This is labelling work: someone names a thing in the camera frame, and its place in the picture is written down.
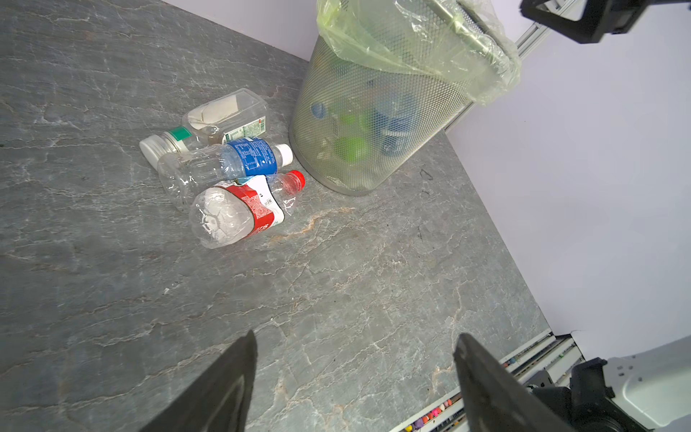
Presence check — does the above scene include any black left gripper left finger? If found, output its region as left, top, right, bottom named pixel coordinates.
left=142, top=331, right=257, bottom=431

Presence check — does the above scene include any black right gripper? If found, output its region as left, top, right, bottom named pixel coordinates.
left=520, top=0, right=648, bottom=44

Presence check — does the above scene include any red label clear bottle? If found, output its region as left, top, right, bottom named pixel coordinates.
left=189, top=170, right=306, bottom=249

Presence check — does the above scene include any green lined mesh waste bin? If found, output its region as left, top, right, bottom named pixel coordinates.
left=289, top=1, right=521, bottom=196

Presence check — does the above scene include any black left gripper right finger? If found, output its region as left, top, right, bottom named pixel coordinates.
left=453, top=333, right=572, bottom=432

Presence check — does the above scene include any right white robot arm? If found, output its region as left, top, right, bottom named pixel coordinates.
left=520, top=1, right=690, bottom=431

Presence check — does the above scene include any blue label bottle back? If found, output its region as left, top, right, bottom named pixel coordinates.
left=158, top=138, right=293, bottom=212

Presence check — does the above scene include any clear square bottle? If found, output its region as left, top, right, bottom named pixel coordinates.
left=140, top=88, right=267, bottom=167

